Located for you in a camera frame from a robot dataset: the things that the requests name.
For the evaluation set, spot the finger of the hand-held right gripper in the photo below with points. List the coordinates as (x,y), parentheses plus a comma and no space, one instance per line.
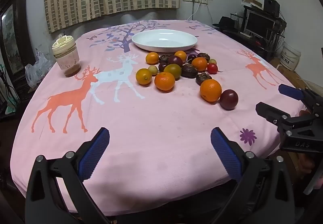
(270,111)
(290,91)

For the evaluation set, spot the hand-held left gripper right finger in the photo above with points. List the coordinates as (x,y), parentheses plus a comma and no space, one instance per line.
(225,153)

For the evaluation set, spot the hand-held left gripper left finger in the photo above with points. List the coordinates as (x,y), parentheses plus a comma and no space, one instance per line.
(94,155)

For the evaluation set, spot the large dark purple plum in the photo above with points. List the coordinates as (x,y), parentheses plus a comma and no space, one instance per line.
(229,99)

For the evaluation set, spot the orange mandarin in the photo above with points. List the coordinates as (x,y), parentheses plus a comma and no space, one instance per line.
(210,90)
(180,55)
(152,58)
(199,64)
(164,81)

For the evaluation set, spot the red cherry tomato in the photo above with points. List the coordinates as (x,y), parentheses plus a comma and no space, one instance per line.
(212,68)

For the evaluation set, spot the brown water chestnut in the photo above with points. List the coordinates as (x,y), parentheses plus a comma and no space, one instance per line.
(203,56)
(203,78)
(165,58)
(189,70)

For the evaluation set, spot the small green jujube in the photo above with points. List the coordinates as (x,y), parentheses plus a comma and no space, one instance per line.
(152,69)
(212,61)

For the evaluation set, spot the yellowish mandarin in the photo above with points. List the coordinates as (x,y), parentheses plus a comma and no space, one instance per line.
(143,76)

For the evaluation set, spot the dark chestnut off plate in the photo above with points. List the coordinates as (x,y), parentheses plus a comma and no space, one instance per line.
(192,57)

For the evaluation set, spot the yellow green tomato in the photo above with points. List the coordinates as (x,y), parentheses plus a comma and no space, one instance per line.
(172,70)

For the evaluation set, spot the small dark purple plum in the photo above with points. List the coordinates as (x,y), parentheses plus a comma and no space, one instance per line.
(162,66)

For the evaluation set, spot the white oval plate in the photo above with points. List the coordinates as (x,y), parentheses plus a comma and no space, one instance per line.
(164,39)

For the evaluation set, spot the person's right hand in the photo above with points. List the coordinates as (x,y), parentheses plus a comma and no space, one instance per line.
(306,163)

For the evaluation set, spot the white plastic bucket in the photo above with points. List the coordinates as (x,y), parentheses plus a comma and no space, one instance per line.
(290,57)

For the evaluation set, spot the black media desk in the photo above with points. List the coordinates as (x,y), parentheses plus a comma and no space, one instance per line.
(252,43)

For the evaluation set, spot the pink deer printed tablecloth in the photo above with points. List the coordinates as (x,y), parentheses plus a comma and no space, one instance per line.
(151,125)

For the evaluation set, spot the computer monitor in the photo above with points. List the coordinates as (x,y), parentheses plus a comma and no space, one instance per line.
(258,23)

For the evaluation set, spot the black speaker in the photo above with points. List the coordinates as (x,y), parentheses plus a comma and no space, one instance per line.
(271,6)

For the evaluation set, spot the black hat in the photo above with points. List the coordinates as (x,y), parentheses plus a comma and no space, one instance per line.
(225,24)

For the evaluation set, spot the plastic jar with cream lid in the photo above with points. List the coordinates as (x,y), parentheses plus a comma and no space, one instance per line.
(67,59)

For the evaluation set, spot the clear plastic bag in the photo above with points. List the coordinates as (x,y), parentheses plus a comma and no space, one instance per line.
(37,67)

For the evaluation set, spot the dark framed painting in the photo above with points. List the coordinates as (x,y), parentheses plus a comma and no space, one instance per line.
(12,37)

